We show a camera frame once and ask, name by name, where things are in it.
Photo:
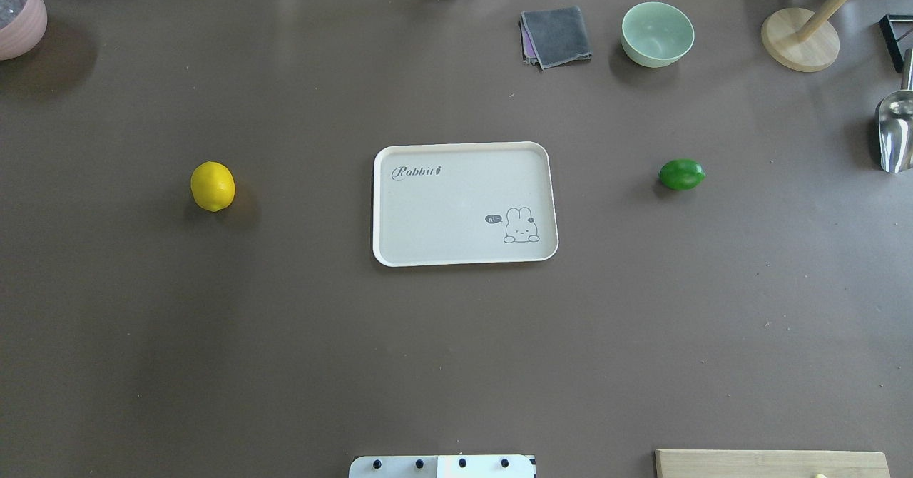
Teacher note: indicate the green lime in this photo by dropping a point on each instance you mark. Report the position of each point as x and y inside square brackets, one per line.
[681, 174]

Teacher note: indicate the yellow lemon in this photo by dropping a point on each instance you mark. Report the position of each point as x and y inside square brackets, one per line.
[212, 186]

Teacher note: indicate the beige rabbit tray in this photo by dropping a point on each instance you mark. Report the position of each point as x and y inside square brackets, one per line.
[463, 203]

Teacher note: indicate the purple cloth under grey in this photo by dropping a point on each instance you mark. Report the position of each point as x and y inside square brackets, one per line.
[529, 53]

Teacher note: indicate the grey folded cloth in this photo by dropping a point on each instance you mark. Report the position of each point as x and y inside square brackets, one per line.
[559, 35]

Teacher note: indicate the light green bowl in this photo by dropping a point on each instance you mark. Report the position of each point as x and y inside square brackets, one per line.
[656, 34]

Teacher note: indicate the bamboo cutting board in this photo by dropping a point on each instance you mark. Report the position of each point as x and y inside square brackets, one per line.
[717, 463]

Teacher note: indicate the wooden mug stand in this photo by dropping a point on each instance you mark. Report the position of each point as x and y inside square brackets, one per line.
[801, 39]

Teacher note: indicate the steel scoop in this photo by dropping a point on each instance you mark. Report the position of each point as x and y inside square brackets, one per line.
[894, 122]

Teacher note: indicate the pink ribbed cup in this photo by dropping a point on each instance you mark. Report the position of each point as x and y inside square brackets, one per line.
[23, 24]

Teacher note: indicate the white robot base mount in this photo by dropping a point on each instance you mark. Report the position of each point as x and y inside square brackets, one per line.
[445, 465]

